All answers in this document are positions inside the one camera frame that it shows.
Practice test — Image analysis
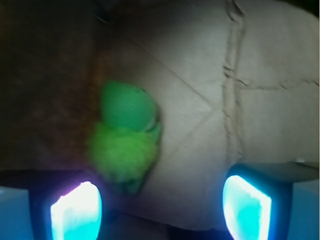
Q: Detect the green plush animal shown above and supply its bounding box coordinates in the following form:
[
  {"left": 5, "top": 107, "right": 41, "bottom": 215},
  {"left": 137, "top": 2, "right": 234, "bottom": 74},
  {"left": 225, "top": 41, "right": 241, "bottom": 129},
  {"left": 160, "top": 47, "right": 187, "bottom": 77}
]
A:
[{"left": 88, "top": 81, "right": 162, "bottom": 195}]

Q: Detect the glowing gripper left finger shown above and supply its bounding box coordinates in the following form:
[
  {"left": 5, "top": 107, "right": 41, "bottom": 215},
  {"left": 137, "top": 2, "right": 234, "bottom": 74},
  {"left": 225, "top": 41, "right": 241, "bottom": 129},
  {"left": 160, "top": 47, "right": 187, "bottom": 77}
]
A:
[{"left": 29, "top": 172, "right": 103, "bottom": 240}]

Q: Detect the brown paper bag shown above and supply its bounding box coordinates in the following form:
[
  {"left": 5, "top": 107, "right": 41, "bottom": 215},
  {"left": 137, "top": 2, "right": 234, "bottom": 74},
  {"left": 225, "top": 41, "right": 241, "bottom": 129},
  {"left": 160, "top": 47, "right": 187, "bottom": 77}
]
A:
[{"left": 0, "top": 0, "right": 320, "bottom": 231}]

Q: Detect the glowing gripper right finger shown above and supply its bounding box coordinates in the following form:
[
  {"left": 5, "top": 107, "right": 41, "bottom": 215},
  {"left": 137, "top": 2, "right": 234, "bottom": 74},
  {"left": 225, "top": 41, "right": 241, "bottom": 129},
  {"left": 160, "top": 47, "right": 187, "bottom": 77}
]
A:
[{"left": 222, "top": 163, "right": 293, "bottom": 240}]

